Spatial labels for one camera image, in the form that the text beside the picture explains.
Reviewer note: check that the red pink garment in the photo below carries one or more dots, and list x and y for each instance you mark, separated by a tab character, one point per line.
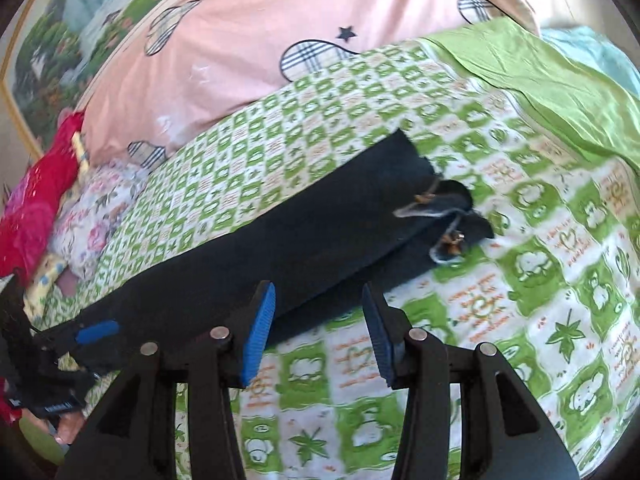
35	205

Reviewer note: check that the landscape wall poster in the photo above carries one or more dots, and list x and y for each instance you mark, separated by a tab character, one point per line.
65	45

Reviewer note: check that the pink quilt with plaid shapes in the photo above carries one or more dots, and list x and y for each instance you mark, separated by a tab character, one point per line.
280	50

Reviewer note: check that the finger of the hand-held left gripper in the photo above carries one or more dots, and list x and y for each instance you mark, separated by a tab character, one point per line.
95	332

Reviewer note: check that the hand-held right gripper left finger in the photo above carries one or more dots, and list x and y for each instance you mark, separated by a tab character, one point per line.
259	324

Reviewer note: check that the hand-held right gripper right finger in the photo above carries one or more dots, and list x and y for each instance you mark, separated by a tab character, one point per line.
376	327

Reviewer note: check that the floral pillow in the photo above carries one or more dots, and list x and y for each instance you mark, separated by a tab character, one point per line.
95	215

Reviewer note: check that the green blanket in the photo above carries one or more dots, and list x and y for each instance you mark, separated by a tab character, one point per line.
550	80

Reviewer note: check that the yellow patterned cloth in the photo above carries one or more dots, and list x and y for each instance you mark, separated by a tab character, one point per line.
45	280

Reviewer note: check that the light blue cloth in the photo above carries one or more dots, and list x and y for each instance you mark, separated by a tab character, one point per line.
595	55

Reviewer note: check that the green white patterned bed sheet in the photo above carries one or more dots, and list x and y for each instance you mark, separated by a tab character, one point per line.
400	260

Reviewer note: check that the dark navy pants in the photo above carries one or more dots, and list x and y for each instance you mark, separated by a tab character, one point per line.
280	245

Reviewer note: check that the person's left hand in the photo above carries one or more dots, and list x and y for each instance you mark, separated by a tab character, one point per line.
62	427

